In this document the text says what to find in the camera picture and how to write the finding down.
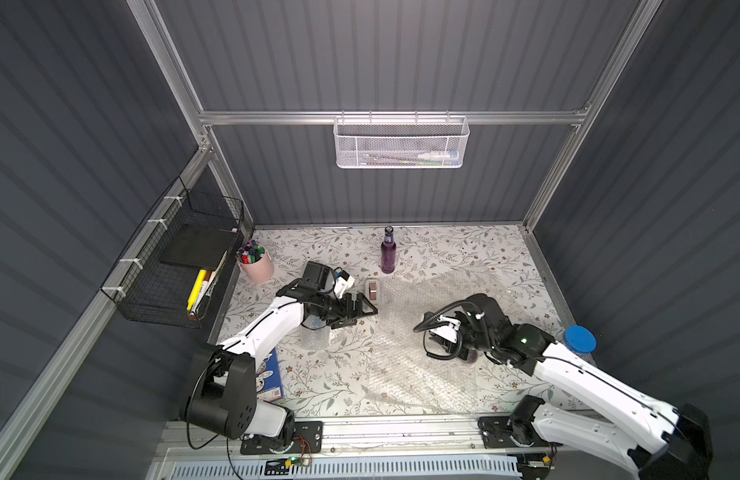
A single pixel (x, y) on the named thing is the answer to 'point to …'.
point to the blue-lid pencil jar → (579, 339)
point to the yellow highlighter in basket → (200, 278)
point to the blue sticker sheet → (268, 378)
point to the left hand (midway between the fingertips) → (369, 320)
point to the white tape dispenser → (373, 290)
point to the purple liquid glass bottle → (388, 251)
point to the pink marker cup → (255, 262)
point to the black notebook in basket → (199, 246)
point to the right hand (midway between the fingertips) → (440, 327)
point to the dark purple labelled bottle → (472, 355)
